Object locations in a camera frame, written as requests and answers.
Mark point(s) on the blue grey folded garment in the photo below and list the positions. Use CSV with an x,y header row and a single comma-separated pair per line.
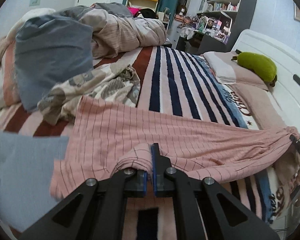
x,y
49,50

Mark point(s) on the framed wall picture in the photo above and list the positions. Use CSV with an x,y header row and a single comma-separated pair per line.
x,y
296,13

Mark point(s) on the crumpled beige grey duvet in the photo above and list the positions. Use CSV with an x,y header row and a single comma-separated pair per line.
x,y
115,30

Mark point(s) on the grey folded cloth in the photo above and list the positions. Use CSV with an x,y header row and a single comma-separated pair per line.
x,y
26,167

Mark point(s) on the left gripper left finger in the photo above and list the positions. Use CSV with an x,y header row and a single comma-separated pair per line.
x,y
95,210

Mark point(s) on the mannequin head with wig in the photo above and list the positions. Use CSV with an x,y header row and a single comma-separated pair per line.
x,y
181,12

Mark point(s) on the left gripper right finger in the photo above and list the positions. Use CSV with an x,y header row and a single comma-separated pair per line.
x,y
203,209

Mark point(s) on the grey floral patterned garment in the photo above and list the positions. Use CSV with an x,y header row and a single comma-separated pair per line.
x,y
114,82

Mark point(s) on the green plush toy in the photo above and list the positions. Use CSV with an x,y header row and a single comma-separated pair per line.
x,y
261,65

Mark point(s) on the white bed headboard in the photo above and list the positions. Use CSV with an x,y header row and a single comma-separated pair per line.
x,y
287,89

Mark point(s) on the beige striped pillow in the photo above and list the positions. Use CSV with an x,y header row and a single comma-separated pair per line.
x,y
259,105

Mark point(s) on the yellow white shelf cabinet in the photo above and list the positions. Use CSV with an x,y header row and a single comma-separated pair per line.
x,y
143,4

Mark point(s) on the dark tall bookshelf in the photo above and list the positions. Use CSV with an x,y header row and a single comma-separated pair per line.
x,y
222,23

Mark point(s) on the pink checked pants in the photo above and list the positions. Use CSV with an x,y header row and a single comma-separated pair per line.
x,y
108,137

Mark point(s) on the striped plush bed blanket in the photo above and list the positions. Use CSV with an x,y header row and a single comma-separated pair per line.
x,y
175,82

